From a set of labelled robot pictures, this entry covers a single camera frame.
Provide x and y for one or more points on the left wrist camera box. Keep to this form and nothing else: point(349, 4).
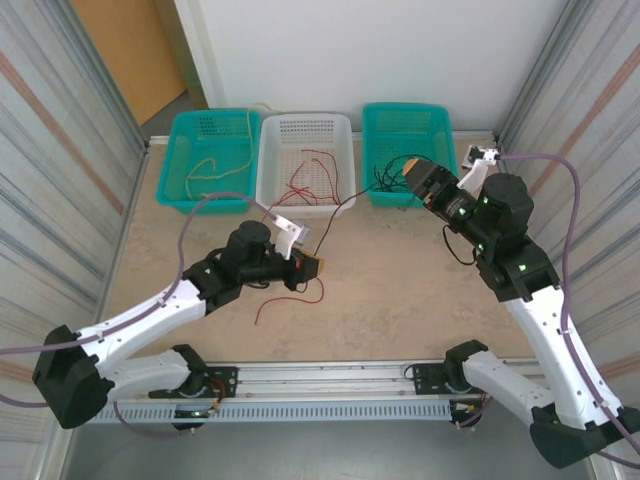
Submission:
point(287, 235)

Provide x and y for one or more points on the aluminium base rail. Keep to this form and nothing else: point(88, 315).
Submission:
point(325, 380)

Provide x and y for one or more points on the teal plastic basket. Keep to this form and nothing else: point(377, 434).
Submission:
point(400, 130)
point(210, 145)

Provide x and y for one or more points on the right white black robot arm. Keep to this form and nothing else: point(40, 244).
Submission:
point(550, 340)

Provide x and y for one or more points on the aluminium table edge bar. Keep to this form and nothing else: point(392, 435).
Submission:
point(475, 134)

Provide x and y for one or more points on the white door frame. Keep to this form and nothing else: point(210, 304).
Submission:
point(200, 50)

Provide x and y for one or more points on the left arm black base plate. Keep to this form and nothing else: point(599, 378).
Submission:
point(225, 382)

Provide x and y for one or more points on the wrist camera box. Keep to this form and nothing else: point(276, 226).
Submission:
point(287, 235)
point(480, 170)

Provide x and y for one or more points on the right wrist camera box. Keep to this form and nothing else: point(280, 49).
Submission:
point(480, 170)

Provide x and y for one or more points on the white plastic basket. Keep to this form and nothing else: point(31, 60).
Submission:
point(305, 135)

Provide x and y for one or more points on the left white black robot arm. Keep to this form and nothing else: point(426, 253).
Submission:
point(140, 320)

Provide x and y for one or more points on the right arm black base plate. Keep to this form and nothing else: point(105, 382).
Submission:
point(425, 380)

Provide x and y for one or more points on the wooden door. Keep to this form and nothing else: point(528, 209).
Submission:
point(125, 50)

